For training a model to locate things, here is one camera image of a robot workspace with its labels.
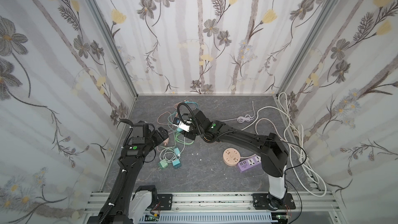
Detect teal charging cable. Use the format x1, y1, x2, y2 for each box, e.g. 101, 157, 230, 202
167, 101, 200, 125

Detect white USB cable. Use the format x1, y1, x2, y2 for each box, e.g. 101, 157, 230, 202
219, 101, 256, 124

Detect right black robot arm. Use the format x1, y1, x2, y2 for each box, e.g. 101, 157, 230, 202
173, 102, 298, 211

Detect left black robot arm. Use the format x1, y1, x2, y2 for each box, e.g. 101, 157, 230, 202
87, 119, 169, 224

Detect pink charger adapter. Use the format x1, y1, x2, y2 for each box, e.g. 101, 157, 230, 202
163, 138, 170, 146

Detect light green charger adapter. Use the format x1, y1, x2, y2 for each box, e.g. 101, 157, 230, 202
158, 160, 169, 169

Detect round pink power socket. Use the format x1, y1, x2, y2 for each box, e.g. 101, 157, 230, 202
222, 148, 241, 167

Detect purple power strip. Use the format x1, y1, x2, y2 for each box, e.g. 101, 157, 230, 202
237, 155, 261, 172

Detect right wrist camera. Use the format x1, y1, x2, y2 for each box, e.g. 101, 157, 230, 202
173, 117, 190, 132

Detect light green charging cable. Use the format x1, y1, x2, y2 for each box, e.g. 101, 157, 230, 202
172, 129, 195, 146

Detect pink multi-head charging cable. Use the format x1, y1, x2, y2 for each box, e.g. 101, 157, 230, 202
156, 101, 187, 125

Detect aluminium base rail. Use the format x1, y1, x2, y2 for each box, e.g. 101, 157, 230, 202
82, 190, 347, 224

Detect white power strip cords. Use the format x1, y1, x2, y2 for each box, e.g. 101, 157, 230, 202
240, 92, 328, 198

